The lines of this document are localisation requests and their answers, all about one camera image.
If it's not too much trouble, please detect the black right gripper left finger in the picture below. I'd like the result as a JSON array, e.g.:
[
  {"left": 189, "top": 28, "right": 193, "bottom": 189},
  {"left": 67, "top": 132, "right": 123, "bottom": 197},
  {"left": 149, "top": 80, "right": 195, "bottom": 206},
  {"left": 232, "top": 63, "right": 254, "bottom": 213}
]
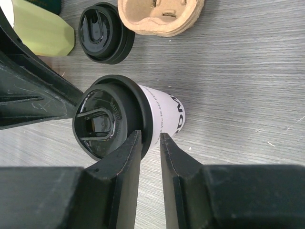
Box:
[{"left": 0, "top": 131, "right": 142, "bottom": 229}]

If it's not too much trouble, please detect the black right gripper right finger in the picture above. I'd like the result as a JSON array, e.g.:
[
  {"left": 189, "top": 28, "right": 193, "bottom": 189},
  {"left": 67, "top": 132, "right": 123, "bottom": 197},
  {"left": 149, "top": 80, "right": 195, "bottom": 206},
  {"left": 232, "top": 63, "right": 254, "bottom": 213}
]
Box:
[{"left": 160, "top": 133, "right": 305, "bottom": 229}]

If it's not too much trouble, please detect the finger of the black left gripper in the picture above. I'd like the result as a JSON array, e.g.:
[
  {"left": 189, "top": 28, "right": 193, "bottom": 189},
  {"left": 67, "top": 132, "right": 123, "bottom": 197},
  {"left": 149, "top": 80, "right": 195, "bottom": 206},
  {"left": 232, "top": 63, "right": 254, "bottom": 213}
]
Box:
[{"left": 0, "top": 12, "right": 83, "bottom": 129}]

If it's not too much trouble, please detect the black cup lid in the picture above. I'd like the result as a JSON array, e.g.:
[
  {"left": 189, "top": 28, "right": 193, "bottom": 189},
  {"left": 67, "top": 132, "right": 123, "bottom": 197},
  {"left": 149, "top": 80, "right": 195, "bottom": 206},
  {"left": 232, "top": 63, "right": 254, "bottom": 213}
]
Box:
[{"left": 72, "top": 75, "right": 153, "bottom": 160}]

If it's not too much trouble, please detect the stack of black lids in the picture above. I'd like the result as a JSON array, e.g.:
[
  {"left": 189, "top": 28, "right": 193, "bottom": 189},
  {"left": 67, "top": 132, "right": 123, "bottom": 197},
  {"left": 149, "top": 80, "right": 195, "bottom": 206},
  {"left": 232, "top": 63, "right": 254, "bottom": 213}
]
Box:
[{"left": 78, "top": 2, "right": 135, "bottom": 65}]

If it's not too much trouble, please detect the pale green mug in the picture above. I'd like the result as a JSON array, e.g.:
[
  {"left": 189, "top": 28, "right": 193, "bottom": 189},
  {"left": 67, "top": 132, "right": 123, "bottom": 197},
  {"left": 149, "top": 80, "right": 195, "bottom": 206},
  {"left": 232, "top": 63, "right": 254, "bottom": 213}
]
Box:
[{"left": 0, "top": 0, "right": 75, "bottom": 57}]

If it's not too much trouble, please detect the dark green mug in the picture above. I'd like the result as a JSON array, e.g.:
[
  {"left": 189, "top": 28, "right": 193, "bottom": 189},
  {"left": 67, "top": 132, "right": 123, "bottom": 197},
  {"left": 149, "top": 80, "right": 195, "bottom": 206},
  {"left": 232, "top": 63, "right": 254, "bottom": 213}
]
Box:
[{"left": 27, "top": 0, "right": 62, "bottom": 15}]

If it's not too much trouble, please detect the cardboard cup carrier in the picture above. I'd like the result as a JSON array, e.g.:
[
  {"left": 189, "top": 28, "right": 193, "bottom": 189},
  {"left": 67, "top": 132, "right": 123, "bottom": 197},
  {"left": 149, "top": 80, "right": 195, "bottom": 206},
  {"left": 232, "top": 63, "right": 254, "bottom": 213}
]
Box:
[{"left": 118, "top": 0, "right": 204, "bottom": 37}]

